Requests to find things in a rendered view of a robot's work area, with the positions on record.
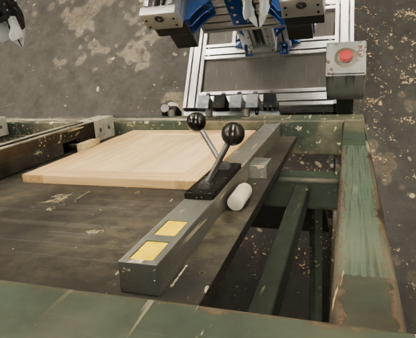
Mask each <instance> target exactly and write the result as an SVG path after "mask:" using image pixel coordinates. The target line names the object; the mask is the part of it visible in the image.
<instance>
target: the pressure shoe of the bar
mask: <svg viewBox="0 0 416 338"><path fill-rule="evenodd" d="M99 143H100V139H89V140H86V141H84V142H81V143H79V144H76V145H77V151H78V152H80V151H82V150H85V149H88V148H91V147H92V146H95V145H98V144H99Z"/></svg>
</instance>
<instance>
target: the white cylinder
mask: <svg viewBox="0 0 416 338"><path fill-rule="evenodd" d="M251 193H252V188H251V186H250V185H249V184H247V183H241V184H240V185H238V186H237V187H236V189H235V190H234V192H233V193H232V194H231V195H230V196H229V198H228V200H227V205H228V207H229V208H230V209H231V210H233V211H239V210H241V209H242V208H243V207H244V205H245V203H246V202H247V200H248V199H249V197H250V196H251Z"/></svg>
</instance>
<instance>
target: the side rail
mask: <svg viewBox="0 0 416 338"><path fill-rule="evenodd" d="M329 323H335V324H340V325H350V326H355V327H365V328H371V329H380V330H386V331H396V332H402V333H407V329H406V325H405V319H404V315H403V309H402V305H401V299H400V295H399V289H398V285H397V279H396V275H395V269H394V265H393V259H392V255H391V249H390V245H389V239H388V235H387V228H386V225H385V218H384V214H383V208H382V204H381V200H380V194H379V190H378V184H377V180H376V174H375V170H374V164H373V160H372V154H371V150H370V144H369V140H368V134H367V130H366V124H365V120H345V121H344V128H343V138H342V156H341V165H340V183H339V192H338V210H337V219H336V236H335V246H334V263H333V273H332V290H331V300H330V318H329Z"/></svg>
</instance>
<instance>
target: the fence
mask: <svg viewBox="0 0 416 338"><path fill-rule="evenodd" d="M280 136H281V134H280V123H265V124H264V125H263V126H262V127H261V128H260V129H258V130H257V131H256V132H255V133H254V134H253V135H252V136H251V137H250V138H249V139H248V140H247V141H246V142H245V143H244V144H243V145H242V146H241V147H240V148H239V149H237V150H236V151H235V152H234V153H233V154H232V155H231V156H230V157H229V158H228V159H226V160H225V161H227V162H229V163H241V169H240V170H239V171H238V172H237V173H236V174H235V175H234V176H233V178H232V179H231V180H230V181H229V182H228V184H227V185H226V186H225V187H224V188H223V189H222V190H221V191H220V192H219V194H218V195H217V196H216V197H215V198H214V200H199V199H184V200H183V201H182V202H181V203H180V204H179V205H178V206H177V207H176V208H174V209H173V210H172V211H171V212H170V213H169V214H168V215H167V216H166V217H165V218H163V219H162V220H161V221H160V222H159V223H158V224H157V225H156V226H155V227H154V228H153V229H152V230H151V231H150V232H149V233H148V234H147V235H146V236H145V237H143V238H142V239H141V240H140V241H139V242H138V243H137V244H136V245H135V246H134V247H132V248H131V249H130V250H129V251H128V252H127V253H126V254H125V255H124V256H123V257H122V258H121V259H120V260H119V261H118V265H119V276H120V282H121V291H122V292H132V293H137V294H148V295H154V296H160V295H161V293H162V292H163V291H164V290H165V288H166V287H167V285H168V284H169V283H170V282H171V280H172V279H173V278H174V276H175V275H176V274H177V272H178V271H179V270H180V268H181V267H182V266H183V264H184V263H185V262H186V260H187V259H188V258H189V256H190V255H191V254H192V252H193V251H194V250H195V249H196V247H197V246H198V244H199V243H200V242H201V241H202V239H203V238H204V236H205V235H206V234H207V232H208V231H209V230H210V228H211V227H212V226H213V224H214V223H215V222H216V220H217V219H218V218H219V216H221V214H222V213H223V211H224V210H225V208H227V206H228V205H227V200H228V198H229V196H230V195H231V194H232V193H233V192H234V190H235V189H236V187H237V186H238V185H240V184H241V183H245V182H246V181H247V180H248V178H249V164H250V163H251V162H252V161H253V160H254V158H264V157H265V156H266V155H267V153H268V152H269V150H270V149H271V148H272V147H273V145H274V144H275V142H276V141H277V140H278V139H279V137H280ZM168 221H181V222H187V223H186V224H185V225H184V227H183V228H182V229H181V230H180V231H179V232H178V233H177V235H176V236H170V235H155V233H157V232H158V231H159V230H160V229H161V228H162V227H163V226H164V225H165V224H166V223H167V222H168ZM147 241H154V242H162V243H168V244H167V245H166V246H165V247H164V249H163V250H162V251H161V252H160V253H159V254H158V255H157V256H156V258H155V259H154V260H153V261H151V260H138V259H131V257H132V256H133V255H134V254H135V253H136V252H137V251H138V250H139V249H140V248H141V247H142V246H143V245H144V244H145V243H146V242H147Z"/></svg>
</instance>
